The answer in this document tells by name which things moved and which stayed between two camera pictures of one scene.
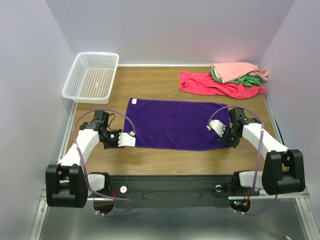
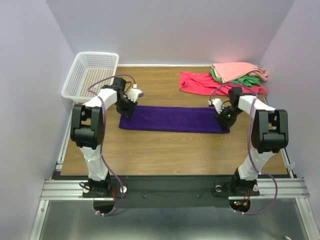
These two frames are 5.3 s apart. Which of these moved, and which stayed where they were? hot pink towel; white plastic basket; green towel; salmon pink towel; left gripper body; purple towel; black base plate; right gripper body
Moved: left gripper body; right gripper body; purple towel
Stayed: green towel; hot pink towel; salmon pink towel; black base plate; white plastic basket
